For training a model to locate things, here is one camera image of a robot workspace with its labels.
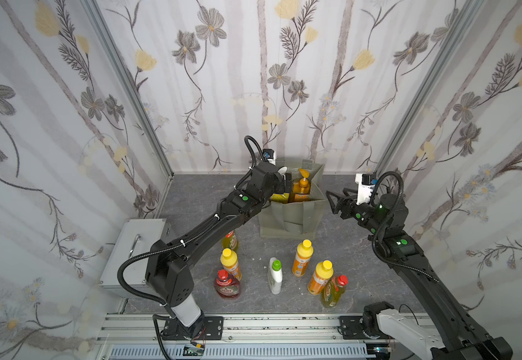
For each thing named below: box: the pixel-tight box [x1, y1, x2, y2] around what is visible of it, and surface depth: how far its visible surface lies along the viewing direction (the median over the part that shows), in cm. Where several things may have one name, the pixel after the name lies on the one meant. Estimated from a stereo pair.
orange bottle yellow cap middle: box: [291, 238, 315, 277], surface depth 74 cm
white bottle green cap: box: [267, 257, 283, 295], surface depth 73 cm
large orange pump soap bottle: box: [292, 168, 311, 203], surface depth 93 cm
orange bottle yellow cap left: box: [219, 247, 243, 282], surface depth 71 cm
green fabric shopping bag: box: [258, 159, 328, 240], surface depth 84 cm
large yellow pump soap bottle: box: [270, 192, 290, 204], surface depth 94 cm
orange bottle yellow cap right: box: [307, 259, 334, 296], surface depth 69 cm
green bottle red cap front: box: [321, 274, 349, 309], surface depth 71 cm
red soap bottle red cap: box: [214, 269, 241, 300], surface depth 73 cm
